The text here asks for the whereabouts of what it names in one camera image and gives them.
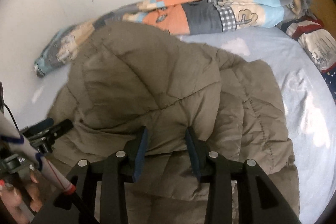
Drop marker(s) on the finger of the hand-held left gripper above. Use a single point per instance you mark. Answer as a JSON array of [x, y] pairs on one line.
[[42, 124], [61, 127]]

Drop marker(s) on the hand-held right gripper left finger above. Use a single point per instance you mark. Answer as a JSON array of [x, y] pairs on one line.
[[140, 153]]

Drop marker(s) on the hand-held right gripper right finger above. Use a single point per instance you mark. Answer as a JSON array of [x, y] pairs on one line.
[[193, 153]]

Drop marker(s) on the olive quilted padded coat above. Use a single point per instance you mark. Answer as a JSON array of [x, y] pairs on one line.
[[144, 82]]

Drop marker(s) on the person's left hand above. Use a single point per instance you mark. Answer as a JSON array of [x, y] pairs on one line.
[[35, 195]]

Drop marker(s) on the light blue bed sheet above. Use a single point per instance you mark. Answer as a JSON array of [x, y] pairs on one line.
[[288, 98]]

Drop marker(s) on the patchwork cartoon blanket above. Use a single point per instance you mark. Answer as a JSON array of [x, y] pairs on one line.
[[199, 16]]

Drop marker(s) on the star print pillow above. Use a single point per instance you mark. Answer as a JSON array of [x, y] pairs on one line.
[[317, 43]]

